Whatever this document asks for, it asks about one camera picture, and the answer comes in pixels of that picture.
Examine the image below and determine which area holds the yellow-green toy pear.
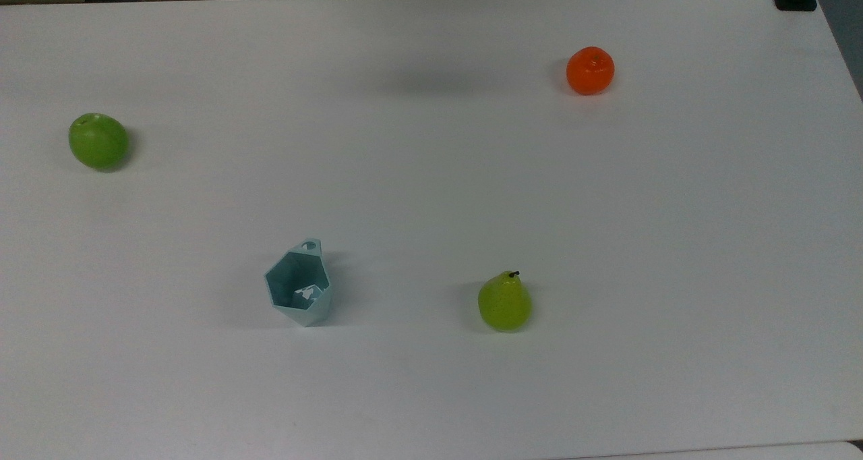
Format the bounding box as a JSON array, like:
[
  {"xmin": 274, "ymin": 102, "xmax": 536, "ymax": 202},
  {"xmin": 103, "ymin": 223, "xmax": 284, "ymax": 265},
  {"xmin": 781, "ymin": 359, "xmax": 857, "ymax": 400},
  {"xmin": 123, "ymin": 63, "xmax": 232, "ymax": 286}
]
[{"xmin": 477, "ymin": 270, "xmax": 533, "ymax": 333}]

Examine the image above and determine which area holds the light blue faceted mug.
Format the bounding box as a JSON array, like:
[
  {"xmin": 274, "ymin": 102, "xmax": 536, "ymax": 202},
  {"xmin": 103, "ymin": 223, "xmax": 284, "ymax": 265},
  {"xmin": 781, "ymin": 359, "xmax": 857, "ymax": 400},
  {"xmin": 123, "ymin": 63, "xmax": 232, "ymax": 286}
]
[{"xmin": 264, "ymin": 238, "xmax": 334, "ymax": 328}]

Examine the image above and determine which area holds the green toy apple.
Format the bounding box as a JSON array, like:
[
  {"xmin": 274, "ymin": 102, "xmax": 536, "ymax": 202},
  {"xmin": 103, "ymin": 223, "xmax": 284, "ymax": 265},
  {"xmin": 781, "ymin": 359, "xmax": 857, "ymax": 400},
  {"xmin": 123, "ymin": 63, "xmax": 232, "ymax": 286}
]
[{"xmin": 68, "ymin": 113, "xmax": 130, "ymax": 172}]

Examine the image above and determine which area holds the orange toy fruit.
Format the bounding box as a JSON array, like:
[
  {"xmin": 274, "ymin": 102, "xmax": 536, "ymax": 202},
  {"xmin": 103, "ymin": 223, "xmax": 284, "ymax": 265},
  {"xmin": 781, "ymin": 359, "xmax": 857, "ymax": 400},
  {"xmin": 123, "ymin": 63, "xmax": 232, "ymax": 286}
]
[{"xmin": 566, "ymin": 46, "xmax": 616, "ymax": 96}]

